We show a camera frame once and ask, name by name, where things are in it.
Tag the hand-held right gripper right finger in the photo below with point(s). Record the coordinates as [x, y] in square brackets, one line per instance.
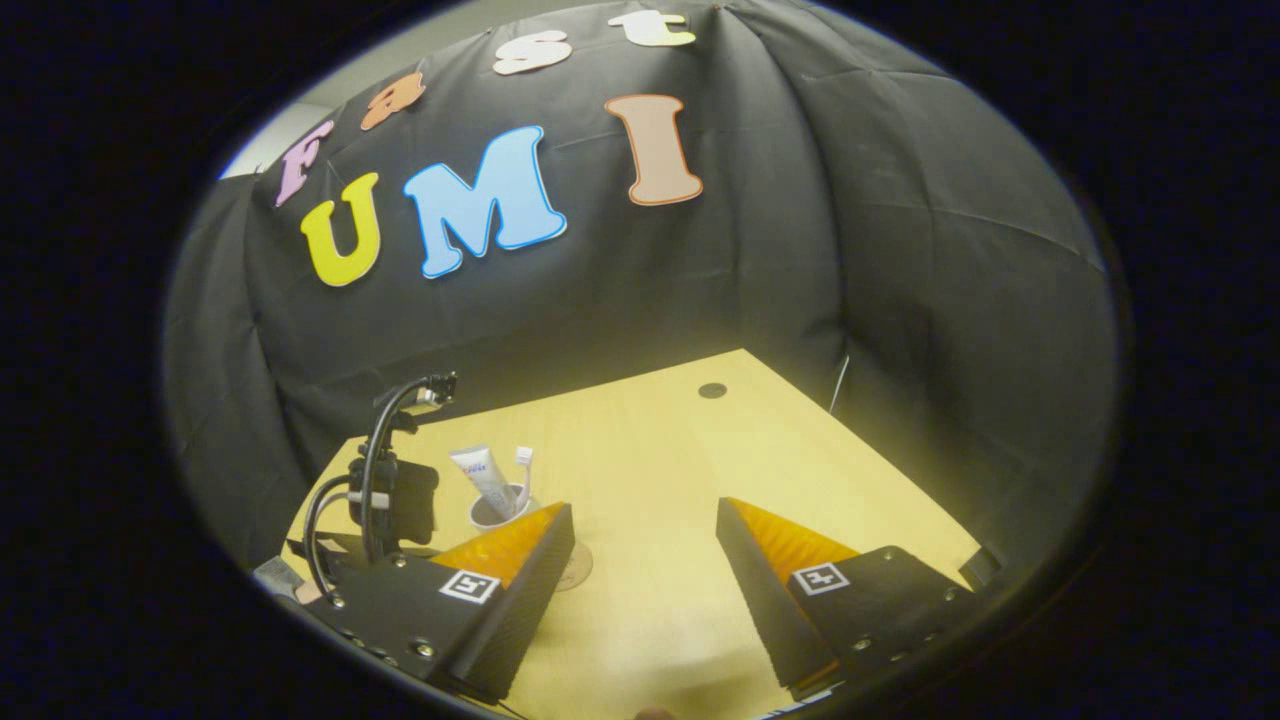
[755, 600]

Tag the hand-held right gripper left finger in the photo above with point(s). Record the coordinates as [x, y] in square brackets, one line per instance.
[515, 600]

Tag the round cork coaster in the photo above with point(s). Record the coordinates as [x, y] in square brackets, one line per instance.
[578, 568]

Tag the white toothpaste tube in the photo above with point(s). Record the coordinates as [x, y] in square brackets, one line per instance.
[482, 475]

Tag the white toothbrush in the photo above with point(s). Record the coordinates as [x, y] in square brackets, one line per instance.
[523, 470]

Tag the light wooden desktop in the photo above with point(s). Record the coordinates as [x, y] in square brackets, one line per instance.
[650, 450]

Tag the dark object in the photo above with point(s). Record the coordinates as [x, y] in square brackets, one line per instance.
[980, 568]

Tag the black backdrop cloth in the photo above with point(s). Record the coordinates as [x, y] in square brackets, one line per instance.
[900, 250]

